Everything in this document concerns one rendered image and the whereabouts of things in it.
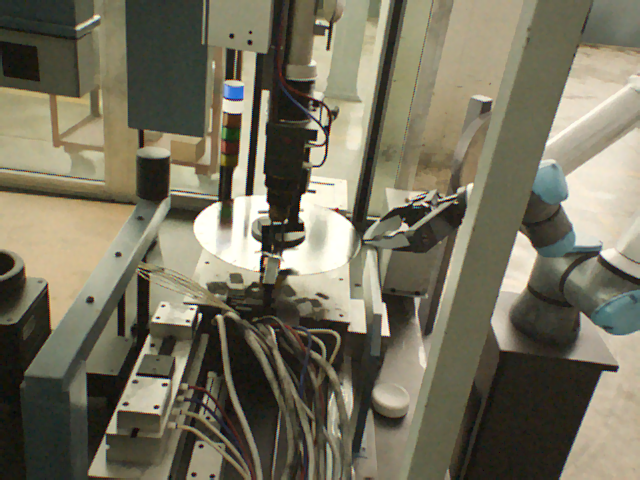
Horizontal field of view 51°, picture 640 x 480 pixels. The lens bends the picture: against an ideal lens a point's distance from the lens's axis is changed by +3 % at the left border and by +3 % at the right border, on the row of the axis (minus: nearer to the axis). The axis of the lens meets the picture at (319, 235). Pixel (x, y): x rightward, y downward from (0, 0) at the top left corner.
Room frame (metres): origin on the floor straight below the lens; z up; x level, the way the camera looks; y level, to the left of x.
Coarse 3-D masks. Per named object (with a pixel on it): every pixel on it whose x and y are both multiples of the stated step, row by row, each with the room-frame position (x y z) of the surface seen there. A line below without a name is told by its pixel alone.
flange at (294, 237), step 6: (264, 216) 1.19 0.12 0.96; (252, 222) 1.15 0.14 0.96; (252, 228) 1.13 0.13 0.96; (306, 228) 1.16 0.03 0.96; (258, 234) 1.11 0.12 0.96; (276, 234) 1.12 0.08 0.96; (288, 234) 1.12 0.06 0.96; (294, 234) 1.13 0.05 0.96; (300, 234) 1.13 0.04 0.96; (276, 240) 1.10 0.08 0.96; (288, 240) 1.10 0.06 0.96; (294, 240) 1.11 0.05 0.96; (300, 240) 1.12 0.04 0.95
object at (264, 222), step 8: (296, 200) 1.07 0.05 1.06; (296, 208) 1.07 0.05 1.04; (296, 216) 1.07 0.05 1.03; (264, 224) 1.05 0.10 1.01; (280, 224) 1.06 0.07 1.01; (288, 224) 1.06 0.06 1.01; (296, 224) 1.07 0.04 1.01; (304, 224) 1.08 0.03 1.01; (264, 232) 1.04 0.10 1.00; (272, 232) 1.05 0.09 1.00; (280, 232) 1.06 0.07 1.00; (288, 232) 1.06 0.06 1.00; (264, 240) 1.05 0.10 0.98; (272, 240) 1.05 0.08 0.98; (264, 248) 1.05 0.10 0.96
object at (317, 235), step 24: (216, 216) 1.17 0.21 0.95; (240, 216) 1.19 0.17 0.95; (312, 216) 1.24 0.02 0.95; (336, 216) 1.26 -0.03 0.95; (216, 240) 1.08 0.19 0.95; (240, 240) 1.09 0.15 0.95; (312, 240) 1.13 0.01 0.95; (336, 240) 1.15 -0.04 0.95; (360, 240) 1.16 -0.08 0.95; (240, 264) 1.00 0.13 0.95; (288, 264) 1.03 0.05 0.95; (312, 264) 1.04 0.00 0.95; (336, 264) 1.05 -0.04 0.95
